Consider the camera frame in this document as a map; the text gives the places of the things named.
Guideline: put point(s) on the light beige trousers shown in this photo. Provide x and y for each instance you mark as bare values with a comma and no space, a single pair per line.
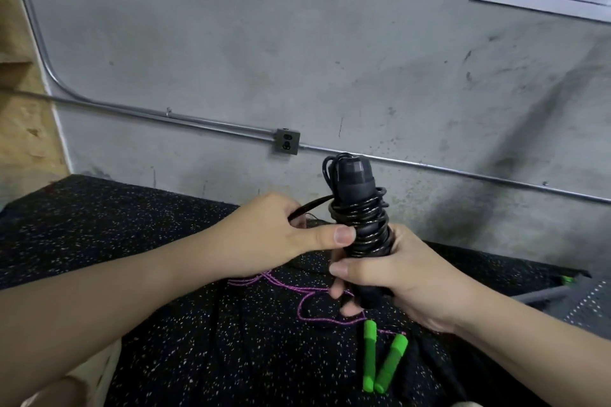
81,378

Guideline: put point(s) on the person's left hand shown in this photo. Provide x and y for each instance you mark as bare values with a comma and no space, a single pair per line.
257,239

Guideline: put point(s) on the metal conduit pipe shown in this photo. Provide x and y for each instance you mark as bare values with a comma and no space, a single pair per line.
191,116

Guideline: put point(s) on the grey bar with green end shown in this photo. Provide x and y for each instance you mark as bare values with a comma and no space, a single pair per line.
544,296

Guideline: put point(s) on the person's left forearm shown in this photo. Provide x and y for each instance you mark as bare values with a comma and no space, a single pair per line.
95,306

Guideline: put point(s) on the person's left thumb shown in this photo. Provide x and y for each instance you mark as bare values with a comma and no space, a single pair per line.
332,237

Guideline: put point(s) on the person's right thumb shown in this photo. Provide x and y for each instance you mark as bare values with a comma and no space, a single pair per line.
355,270

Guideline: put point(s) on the person's right hand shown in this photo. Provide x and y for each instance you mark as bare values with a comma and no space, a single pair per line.
420,282

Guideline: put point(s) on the wooden chipboard panel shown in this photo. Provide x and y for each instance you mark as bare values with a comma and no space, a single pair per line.
24,135

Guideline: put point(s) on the person's right forearm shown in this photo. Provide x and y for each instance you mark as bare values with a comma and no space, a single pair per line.
534,349

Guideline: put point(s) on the grey electrical outlet box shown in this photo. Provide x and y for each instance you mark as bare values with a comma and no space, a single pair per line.
286,141

